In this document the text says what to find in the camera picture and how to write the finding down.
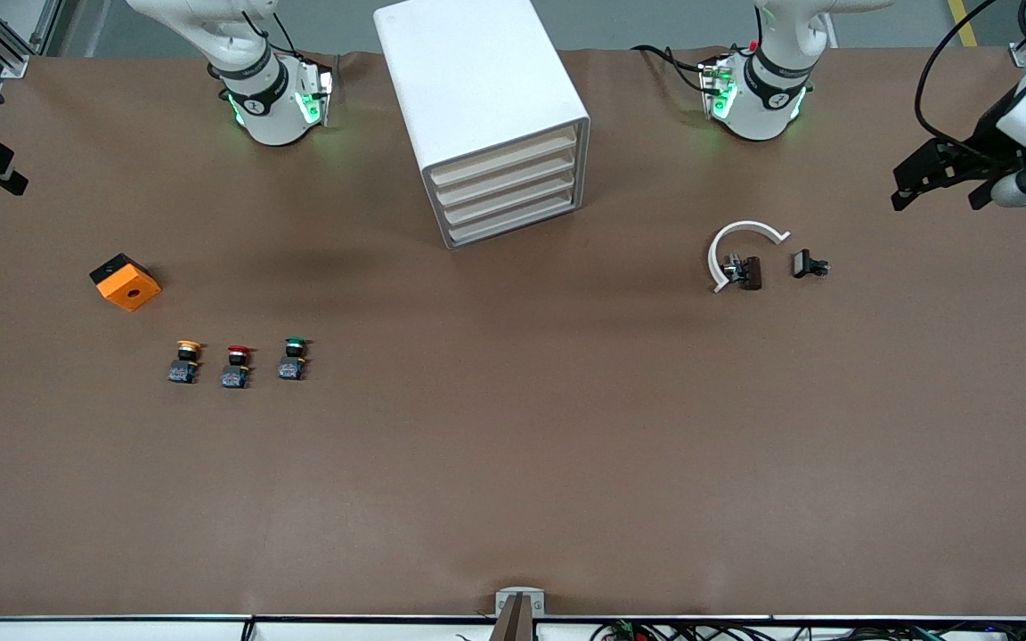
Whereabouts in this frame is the green mushroom push button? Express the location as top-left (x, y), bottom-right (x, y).
top-left (278, 337), bottom-right (311, 382)

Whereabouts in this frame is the orange and black button box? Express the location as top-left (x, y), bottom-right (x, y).
top-left (89, 253), bottom-right (162, 312)

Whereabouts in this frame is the orange mushroom push button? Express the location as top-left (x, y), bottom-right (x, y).
top-left (167, 339), bottom-right (204, 385)

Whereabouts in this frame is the red mushroom push button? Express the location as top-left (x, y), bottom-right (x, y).
top-left (221, 344), bottom-right (256, 390)

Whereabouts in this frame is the white drawer cabinet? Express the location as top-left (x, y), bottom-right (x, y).
top-left (374, 0), bottom-right (591, 250)

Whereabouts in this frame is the small brown connector block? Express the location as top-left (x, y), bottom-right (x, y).
top-left (724, 255), bottom-right (763, 291)

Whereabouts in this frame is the brown table mat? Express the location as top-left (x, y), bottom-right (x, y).
top-left (0, 46), bottom-right (1026, 620)

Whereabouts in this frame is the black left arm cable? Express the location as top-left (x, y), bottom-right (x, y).
top-left (914, 0), bottom-right (1026, 148)

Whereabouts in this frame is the white half-ring pipe clamp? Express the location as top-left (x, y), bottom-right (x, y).
top-left (707, 220), bottom-right (790, 293)

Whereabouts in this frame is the black base power cable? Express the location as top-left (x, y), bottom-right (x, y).
top-left (633, 45), bottom-right (710, 94)

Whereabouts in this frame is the white table edge rail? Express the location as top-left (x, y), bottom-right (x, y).
top-left (0, 614), bottom-right (1026, 641)

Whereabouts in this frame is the bundle of cables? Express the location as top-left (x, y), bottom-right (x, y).
top-left (593, 621), bottom-right (1026, 641)

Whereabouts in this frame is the grey metal bracket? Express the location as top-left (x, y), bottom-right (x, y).
top-left (495, 588), bottom-right (546, 641)

